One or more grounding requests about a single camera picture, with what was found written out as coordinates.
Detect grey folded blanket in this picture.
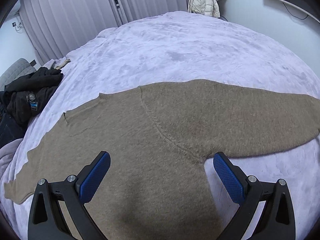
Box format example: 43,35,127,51
0,139,23,177

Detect small cream cloth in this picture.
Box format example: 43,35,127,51
53,58,71,70

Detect grey headboard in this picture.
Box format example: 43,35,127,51
0,58,36,91

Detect dark blue jeans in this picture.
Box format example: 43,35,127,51
0,91,26,148

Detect black monitor cable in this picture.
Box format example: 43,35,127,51
282,2,309,21

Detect lavender fleece bed blanket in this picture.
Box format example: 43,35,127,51
0,10,320,240

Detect brown knit sweater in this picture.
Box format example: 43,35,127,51
4,80,319,239

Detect cream puffer jacket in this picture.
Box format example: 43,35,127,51
187,0,221,18

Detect black jacket pile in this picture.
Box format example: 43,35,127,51
1,67,63,128

